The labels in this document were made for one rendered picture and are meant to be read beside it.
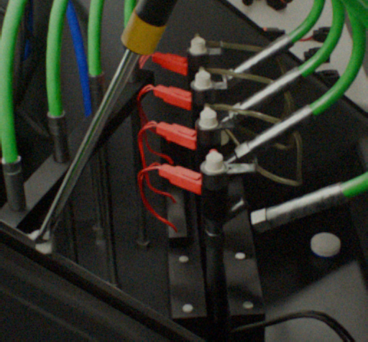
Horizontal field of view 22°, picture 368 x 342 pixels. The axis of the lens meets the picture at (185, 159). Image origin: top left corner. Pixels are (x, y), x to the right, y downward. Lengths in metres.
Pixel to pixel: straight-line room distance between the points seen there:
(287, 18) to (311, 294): 0.51
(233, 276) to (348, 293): 0.25
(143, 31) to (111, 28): 0.72
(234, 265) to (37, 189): 0.24
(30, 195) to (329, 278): 0.47
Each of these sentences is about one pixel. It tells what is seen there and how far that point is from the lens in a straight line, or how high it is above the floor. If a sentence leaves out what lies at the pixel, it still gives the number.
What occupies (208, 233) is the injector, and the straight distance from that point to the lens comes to 1.01.
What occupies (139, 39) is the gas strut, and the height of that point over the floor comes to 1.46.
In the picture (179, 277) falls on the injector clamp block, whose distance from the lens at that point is 1.07.
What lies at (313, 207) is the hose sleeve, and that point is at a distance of 0.85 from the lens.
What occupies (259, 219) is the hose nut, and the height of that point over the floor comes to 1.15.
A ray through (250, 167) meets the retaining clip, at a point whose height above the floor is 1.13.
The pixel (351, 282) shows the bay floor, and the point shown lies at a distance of 1.30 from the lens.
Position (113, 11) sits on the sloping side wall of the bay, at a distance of 1.22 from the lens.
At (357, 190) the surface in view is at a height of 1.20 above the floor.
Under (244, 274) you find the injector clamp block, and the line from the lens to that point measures 1.08.
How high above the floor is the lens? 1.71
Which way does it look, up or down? 36 degrees down
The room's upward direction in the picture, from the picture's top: 1 degrees counter-clockwise
